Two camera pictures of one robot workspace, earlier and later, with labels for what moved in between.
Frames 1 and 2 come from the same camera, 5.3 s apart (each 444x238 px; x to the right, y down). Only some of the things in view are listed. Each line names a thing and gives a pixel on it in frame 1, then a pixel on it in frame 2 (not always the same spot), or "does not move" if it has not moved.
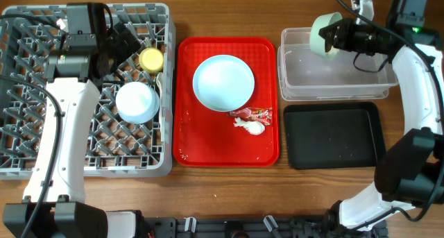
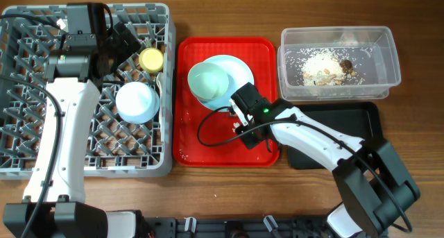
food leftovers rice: [332, 51] -> [321, 67]
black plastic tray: [333, 135] does not move
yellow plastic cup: [150, 60] does not move
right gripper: [345, 28] -> [249, 140]
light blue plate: [223, 82] does not move
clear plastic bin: [302, 75] does not move
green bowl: [318, 23] -> [208, 80]
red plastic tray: [205, 137] does not move
